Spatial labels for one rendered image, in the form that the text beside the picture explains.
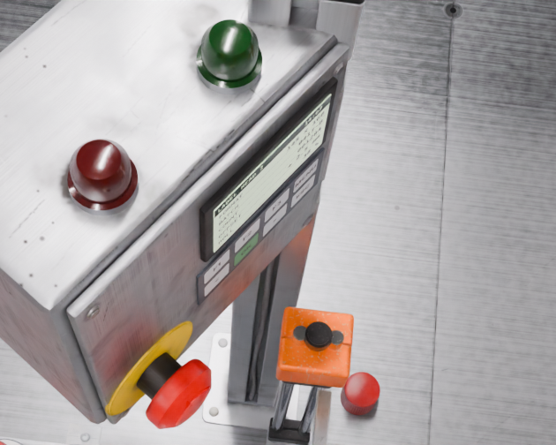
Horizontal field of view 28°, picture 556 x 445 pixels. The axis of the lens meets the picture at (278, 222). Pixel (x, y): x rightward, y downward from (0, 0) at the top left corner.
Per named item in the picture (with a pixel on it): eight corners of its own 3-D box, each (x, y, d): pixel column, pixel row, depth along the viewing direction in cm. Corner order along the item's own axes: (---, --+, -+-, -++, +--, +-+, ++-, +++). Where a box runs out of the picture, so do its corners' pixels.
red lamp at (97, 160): (54, 185, 41) (45, 158, 39) (103, 140, 42) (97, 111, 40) (104, 229, 41) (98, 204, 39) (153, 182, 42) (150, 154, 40)
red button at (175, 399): (120, 387, 52) (167, 429, 51) (176, 328, 53) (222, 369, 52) (125, 405, 55) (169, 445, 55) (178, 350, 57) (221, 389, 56)
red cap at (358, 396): (372, 378, 106) (378, 368, 103) (378, 413, 104) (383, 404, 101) (337, 381, 105) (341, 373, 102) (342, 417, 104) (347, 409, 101)
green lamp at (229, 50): (183, 67, 44) (181, 35, 42) (227, 26, 45) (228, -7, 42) (231, 107, 43) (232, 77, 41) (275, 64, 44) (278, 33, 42)
